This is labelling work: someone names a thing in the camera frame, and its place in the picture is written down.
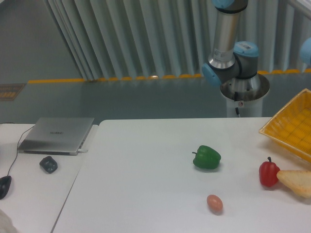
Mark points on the silver closed laptop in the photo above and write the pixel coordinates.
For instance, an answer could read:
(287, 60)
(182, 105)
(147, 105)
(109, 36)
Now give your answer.
(57, 136)

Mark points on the yellow plastic basket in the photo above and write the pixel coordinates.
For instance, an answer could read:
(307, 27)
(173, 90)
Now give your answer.
(290, 127)

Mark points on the green bell pepper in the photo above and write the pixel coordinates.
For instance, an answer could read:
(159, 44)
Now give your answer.
(206, 158)

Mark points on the toast bread slice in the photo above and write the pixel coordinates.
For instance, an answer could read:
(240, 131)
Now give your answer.
(299, 181)

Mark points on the small black plastic holder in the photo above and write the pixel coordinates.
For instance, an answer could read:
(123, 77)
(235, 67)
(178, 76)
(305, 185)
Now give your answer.
(49, 164)

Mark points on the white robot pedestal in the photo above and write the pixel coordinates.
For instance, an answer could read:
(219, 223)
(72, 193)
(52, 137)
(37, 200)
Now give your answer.
(244, 97)

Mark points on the red bell pepper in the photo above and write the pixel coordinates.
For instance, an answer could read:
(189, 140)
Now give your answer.
(268, 173)

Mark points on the white cloth corner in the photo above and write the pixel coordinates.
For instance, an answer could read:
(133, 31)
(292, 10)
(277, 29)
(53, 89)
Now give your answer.
(6, 225)

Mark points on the brown egg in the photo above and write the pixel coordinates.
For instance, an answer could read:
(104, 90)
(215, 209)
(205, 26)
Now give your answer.
(215, 204)

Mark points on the black computer mouse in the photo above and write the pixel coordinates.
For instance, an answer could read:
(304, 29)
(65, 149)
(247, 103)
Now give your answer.
(5, 183)

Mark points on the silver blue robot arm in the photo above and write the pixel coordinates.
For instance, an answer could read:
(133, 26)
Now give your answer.
(253, 35)

